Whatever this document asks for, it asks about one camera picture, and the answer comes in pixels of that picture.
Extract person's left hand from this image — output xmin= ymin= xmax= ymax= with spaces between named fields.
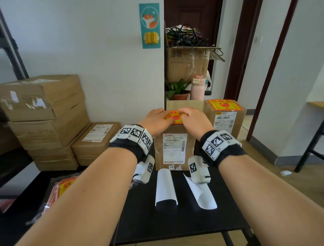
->
xmin=138 ymin=108 xmax=175 ymax=136

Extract person's right hand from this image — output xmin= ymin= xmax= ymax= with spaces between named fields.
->
xmin=177 ymin=106 xmax=215 ymax=139

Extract single red yellow sticker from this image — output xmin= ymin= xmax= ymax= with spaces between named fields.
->
xmin=164 ymin=110 xmax=188 ymax=125
xmin=207 ymin=99 xmax=244 ymax=111

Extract small cardboard parcel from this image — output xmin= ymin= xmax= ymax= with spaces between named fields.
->
xmin=203 ymin=99 xmax=247 ymax=140

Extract large box with cables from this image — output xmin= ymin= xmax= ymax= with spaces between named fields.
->
xmin=164 ymin=0 xmax=223 ymax=84
xmin=164 ymin=45 xmax=226 ymax=83

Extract white sticker backing paper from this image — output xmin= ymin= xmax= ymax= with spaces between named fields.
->
xmin=155 ymin=168 xmax=179 ymax=206
xmin=183 ymin=173 xmax=218 ymax=211

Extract stack of red yellow stickers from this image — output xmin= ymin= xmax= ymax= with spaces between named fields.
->
xmin=42 ymin=176 xmax=79 ymax=215

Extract stack of cardboard boxes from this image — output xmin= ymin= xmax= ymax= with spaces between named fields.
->
xmin=7 ymin=101 xmax=122 ymax=172

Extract clear plastic bag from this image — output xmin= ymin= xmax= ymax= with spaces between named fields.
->
xmin=25 ymin=172 xmax=84 ymax=226

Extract person's right forearm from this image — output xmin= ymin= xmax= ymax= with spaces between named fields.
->
xmin=218 ymin=154 xmax=324 ymax=246

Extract person's left forearm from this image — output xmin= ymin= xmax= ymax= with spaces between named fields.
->
xmin=15 ymin=147 xmax=138 ymax=246

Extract light wood cabinet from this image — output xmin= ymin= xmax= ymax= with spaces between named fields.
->
xmin=166 ymin=99 xmax=205 ymax=113

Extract black wristband white markers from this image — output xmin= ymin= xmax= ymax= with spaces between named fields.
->
xmin=109 ymin=124 xmax=154 ymax=163
xmin=200 ymin=130 xmax=247 ymax=168

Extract pink water bottle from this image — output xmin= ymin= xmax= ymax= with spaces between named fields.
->
xmin=190 ymin=74 xmax=206 ymax=101

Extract potted green plant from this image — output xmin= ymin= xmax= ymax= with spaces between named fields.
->
xmin=165 ymin=78 xmax=192 ymax=101

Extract wood-top desk black legs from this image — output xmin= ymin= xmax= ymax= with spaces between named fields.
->
xmin=294 ymin=101 xmax=324 ymax=173

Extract black metal shelf rack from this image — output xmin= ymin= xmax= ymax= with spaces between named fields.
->
xmin=0 ymin=7 xmax=33 ymax=201

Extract yellow wall holder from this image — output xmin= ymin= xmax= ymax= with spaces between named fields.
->
xmin=143 ymin=31 xmax=160 ymax=44

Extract thick dark brown door frame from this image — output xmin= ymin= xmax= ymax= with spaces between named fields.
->
xmin=224 ymin=0 xmax=264 ymax=101

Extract bundle of black cables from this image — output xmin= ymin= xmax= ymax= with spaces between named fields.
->
xmin=166 ymin=24 xmax=224 ymax=57

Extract thin dark brown door frame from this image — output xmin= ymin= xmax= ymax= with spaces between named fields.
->
xmin=246 ymin=0 xmax=299 ymax=142

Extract large open box with cables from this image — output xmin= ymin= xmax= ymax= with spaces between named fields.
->
xmin=164 ymin=0 xmax=223 ymax=84

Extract teal wall poster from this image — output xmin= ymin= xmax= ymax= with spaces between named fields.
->
xmin=138 ymin=3 xmax=161 ymax=49

